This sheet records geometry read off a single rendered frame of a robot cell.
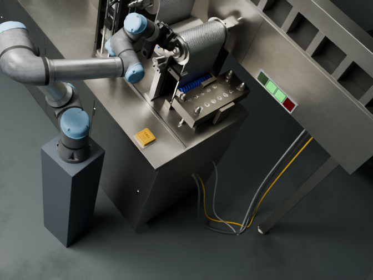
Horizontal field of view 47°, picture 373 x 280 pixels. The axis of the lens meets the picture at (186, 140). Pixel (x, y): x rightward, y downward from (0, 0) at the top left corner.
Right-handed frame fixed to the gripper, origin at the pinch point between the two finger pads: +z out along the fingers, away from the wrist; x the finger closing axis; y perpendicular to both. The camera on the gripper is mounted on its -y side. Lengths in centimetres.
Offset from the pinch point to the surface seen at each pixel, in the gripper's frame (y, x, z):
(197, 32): 12.1, -1.3, 7.7
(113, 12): -7.8, 32.4, -3.4
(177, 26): 7.0, 11.7, 13.8
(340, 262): -42, -132, 148
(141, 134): -39.8, -15.4, 6.0
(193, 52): 4.8, -7.2, 6.1
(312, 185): -8, -82, 75
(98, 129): -64, 13, 24
